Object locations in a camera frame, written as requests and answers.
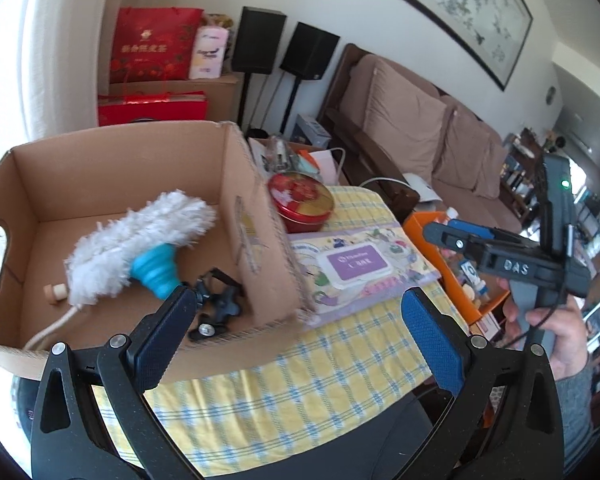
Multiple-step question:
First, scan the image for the person's right hand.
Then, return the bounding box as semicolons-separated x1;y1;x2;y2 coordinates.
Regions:
503;296;588;382

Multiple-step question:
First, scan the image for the brown sofa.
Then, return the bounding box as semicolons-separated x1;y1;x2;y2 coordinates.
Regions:
317;44;521;232

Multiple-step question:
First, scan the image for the pink white tissue pack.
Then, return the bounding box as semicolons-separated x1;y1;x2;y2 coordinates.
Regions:
188;26;228;80

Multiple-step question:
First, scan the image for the purple wet wipes pack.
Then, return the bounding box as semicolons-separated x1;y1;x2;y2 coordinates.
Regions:
289;224;441;326

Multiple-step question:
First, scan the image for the brown cardboard box background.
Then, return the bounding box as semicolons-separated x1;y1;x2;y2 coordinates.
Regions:
108;71;246;129

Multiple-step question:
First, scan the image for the grey white small box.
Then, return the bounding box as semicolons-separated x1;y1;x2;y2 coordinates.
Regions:
290;114;332;148

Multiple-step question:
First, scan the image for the right black speaker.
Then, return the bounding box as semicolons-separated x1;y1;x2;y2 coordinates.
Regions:
279;22;340;133

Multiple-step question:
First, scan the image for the yellow plaid tablecloth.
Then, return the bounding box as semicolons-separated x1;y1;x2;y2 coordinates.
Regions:
92;185;470;478

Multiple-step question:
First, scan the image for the large red gift bag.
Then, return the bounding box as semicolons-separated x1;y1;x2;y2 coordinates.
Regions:
109;6;204;84

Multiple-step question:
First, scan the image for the left black speaker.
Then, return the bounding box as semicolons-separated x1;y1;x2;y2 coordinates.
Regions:
230;6;287;127

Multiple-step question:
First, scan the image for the black clamp knob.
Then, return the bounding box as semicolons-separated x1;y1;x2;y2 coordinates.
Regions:
187;268;245;342

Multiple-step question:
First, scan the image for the white charger cable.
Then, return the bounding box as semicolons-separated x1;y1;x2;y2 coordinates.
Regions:
329;146;412;194

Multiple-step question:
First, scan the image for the white fluffy duster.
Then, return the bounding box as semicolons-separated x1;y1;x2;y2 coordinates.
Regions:
24;190;218;351

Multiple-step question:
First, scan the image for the small red gift bag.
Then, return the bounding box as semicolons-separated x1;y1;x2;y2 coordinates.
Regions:
97;91;209;127

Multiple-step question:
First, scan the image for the round red gold tin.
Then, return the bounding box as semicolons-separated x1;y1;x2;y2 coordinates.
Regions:
268;171;335;234

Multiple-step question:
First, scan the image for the box of clutter items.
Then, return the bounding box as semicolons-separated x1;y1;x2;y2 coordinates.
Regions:
248;134;343;185

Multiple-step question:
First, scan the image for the framed wall painting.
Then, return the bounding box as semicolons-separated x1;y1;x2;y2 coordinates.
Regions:
404;0;533;90

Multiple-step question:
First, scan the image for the orange storage box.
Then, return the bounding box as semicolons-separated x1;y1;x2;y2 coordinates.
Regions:
403;211;509;325

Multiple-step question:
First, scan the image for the blue collapsible funnel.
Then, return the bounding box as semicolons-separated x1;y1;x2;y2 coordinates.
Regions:
130;244;181;300

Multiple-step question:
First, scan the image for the black speaker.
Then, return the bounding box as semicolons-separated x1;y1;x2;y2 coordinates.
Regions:
230;6;287;127
279;22;340;133

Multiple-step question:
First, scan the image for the white curtain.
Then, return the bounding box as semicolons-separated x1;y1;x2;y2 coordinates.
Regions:
0;0;122;160

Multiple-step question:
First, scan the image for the open cardboard box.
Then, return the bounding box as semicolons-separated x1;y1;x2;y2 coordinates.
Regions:
0;122;313;382

